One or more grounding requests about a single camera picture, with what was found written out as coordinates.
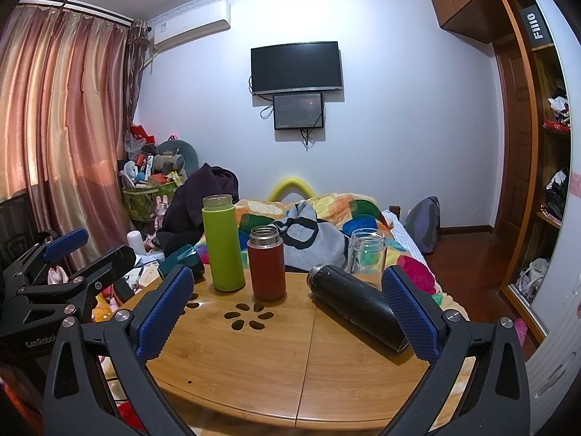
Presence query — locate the small black wall monitor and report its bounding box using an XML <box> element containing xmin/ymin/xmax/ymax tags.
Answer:
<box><xmin>273</xmin><ymin>92</ymin><xmax>325</xmax><ymax>131</ymax></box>

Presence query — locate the yellow curved foam tube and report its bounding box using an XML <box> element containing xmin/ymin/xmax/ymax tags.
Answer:
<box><xmin>266</xmin><ymin>177</ymin><xmax>318</xmax><ymax>203</ymax></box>

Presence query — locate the dark purple jacket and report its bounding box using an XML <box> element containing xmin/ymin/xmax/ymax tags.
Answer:
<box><xmin>157</xmin><ymin>163</ymin><xmax>240</xmax><ymax>261</ymax></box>

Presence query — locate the black metal cup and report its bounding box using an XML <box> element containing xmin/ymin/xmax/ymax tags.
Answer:
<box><xmin>307</xmin><ymin>264</ymin><xmax>410</xmax><ymax>353</ymax></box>

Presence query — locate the round bamboo folding table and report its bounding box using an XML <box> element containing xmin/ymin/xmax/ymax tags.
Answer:
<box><xmin>144</xmin><ymin>266</ymin><xmax>474</xmax><ymax>431</ymax></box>

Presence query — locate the wooden open wardrobe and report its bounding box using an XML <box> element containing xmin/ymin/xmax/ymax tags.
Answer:
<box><xmin>495</xmin><ymin>0</ymin><xmax>573</xmax><ymax>350</ymax></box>

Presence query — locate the black wall television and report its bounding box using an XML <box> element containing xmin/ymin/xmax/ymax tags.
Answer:
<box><xmin>251</xmin><ymin>41</ymin><xmax>343</xmax><ymax>97</ymax></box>

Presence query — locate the teal plastic container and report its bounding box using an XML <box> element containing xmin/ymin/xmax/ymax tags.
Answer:
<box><xmin>159</xmin><ymin>244</ymin><xmax>208</xmax><ymax>278</ymax></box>

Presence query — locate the red metal cup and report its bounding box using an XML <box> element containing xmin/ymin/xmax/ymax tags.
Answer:
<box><xmin>247</xmin><ymin>226</ymin><xmax>287</xmax><ymax>302</ymax></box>

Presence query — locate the grey plush toy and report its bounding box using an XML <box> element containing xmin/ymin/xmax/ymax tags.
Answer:
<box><xmin>154</xmin><ymin>138</ymin><xmax>199</xmax><ymax>178</ymax></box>

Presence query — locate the pink sheer curtain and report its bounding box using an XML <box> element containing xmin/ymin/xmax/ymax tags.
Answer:
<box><xmin>0</xmin><ymin>2</ymin><xmax>137</xmax><ymax>278</ymax></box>

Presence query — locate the black sign box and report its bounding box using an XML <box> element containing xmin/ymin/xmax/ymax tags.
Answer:
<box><xmin>521</xmin><ymin>4</ymin><xmax>553</xmax><ymax>51</ymax></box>

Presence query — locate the green tall cup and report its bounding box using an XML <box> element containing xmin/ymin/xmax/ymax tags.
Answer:
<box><xmin>202</xmin><ymin>194</ymin><xmax>247</xmax><ymax>292</ymax></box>

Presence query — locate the wooden overhead cabinet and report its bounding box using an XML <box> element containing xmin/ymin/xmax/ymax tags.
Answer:
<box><xmin>429</xmin><ymin>0</ymin><xmax>523</xmax><ymax>44</ymax></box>

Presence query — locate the grey backpack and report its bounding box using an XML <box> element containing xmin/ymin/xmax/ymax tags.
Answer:
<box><xmin>405</xmin><ymin>196</ymin><xmax>442</xmax><ymax>256</ymax></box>

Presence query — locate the pink slipper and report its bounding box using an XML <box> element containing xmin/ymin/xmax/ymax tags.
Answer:
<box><xmin>513</xmin><ymin>318</ymin><xmax>530</xmax><ymax>348</ymax></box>

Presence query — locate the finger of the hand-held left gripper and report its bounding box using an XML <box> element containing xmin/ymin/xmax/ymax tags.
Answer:
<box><xmin>2</xmin><ymin>228</ymin><xmax>90</xmax><ymax>291</ymax></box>
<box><xmin>18</xmin><ymin>244</ymin><xmax>137</xmax><ymax>323</ymax></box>

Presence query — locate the brown patterned curtain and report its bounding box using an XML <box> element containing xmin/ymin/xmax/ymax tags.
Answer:
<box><xmin>125</xmin><ymin>18</ymin><xmax>150</xmax><ymax>146</ymax></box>

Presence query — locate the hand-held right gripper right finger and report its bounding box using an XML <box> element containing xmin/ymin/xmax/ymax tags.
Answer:
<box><xmin>379</xmin><ymin>264</ymin><xmax>532</xmax><ymax>436</ymax></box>

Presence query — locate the white air conditioner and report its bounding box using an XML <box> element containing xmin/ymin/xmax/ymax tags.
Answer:
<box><xmin>147</xmin><ymin>1</ymin><xmax>231</xmax><ymax>54</ymax></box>

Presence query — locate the brown wooden door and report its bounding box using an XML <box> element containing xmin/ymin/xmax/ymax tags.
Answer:
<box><xmin>492</xmin><ymin>39</ymin><xmax>533</xmax><ymax>292</ymax></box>

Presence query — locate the pink rabbit toy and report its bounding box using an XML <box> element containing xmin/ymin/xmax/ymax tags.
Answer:
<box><xmin>154</xmin><ymin>195</ymin><xmax>170</xmax><ymax>229</ymax></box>

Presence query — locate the green storage basket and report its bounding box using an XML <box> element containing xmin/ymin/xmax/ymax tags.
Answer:
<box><xmin>122</xmin><ymin>182</ymin><xmax>182</xmax><ymax>224</ymax></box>

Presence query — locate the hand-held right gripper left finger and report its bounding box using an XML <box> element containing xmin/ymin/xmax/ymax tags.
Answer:
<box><xmin>42</xmin><ymin>264</ymin><xmax>196</xmax><ymax>436</ymax></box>

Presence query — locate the clear glass cup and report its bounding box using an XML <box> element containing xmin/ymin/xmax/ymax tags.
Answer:
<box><xmin>349</xmin><ymin>229</ymin><xmax>388</xmax><ymax>290</ymax></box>

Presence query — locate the grey and black sweater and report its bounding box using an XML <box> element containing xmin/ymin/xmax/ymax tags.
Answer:
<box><xmin>263</xmin><ymin>200</ymin><xmax>351</xmax><ymax>276</ymax></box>

